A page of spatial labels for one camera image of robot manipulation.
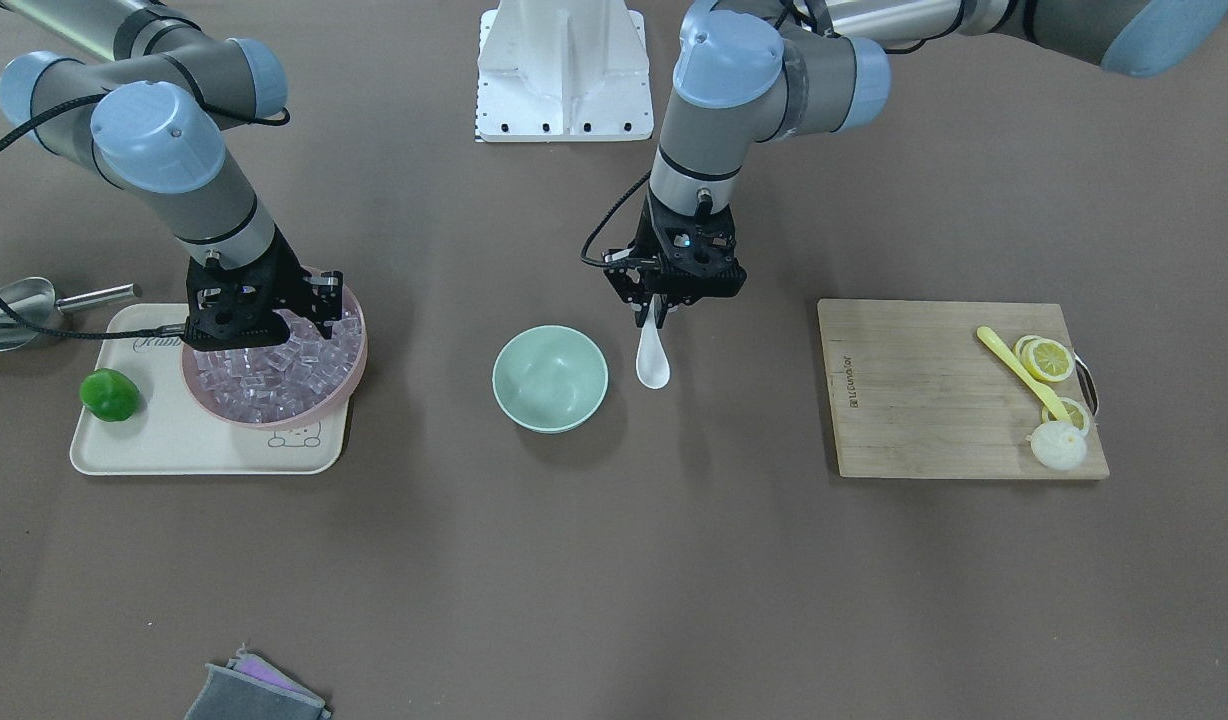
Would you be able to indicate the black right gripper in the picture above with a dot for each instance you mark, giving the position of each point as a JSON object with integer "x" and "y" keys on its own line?
{"x": 292, "y": 279}

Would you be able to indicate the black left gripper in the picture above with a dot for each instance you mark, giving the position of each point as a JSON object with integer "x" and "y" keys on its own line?
{"x": 626, "y": 280}

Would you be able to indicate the white ceramic spoon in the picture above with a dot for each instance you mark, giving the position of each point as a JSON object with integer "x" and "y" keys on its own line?
{"x": 652, "y": 365}

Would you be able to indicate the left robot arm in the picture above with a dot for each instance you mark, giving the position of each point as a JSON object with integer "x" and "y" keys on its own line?
{"x": 760, "y": 71}

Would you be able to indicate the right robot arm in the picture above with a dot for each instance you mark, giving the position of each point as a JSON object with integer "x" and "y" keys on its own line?
{"x": 148, "y": 117}

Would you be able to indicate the pink bowl of ice cubes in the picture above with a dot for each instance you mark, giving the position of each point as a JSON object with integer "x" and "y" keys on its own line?
{"x": 285, "y": 386}

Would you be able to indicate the mint green bowl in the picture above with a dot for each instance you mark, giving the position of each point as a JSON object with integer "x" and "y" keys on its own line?
{"x": 550, "y": 379}

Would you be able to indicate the stainless steel ice scoop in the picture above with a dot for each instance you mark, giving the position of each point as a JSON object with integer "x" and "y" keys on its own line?
{"x": 37, "y": 300}

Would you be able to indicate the cream rectangular serving tray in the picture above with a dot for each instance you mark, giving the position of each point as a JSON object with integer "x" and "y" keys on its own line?
{"x": 172, "y": 434}

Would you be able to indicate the green lime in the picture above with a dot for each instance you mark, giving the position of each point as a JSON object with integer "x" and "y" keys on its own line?
{"x": 109, "y": 395}

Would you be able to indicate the bamboo cutting board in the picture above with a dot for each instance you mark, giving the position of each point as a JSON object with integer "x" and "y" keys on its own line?
{"x": 914, "y": 393}

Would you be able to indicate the grey folded cloth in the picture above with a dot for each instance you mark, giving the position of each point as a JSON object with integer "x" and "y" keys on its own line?
{"x": 248, "y": 686}

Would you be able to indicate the lemon slice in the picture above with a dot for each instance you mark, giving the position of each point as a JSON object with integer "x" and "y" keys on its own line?
{"x": 1077, "y": 415}
{"x": 1044, "y": 359}

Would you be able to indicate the yellow plastic knife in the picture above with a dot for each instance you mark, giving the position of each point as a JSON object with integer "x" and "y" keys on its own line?
{"x": 1047, "y": 397}

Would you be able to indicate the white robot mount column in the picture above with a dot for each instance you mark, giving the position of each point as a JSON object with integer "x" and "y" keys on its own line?
{"x": 562, "y": 71}

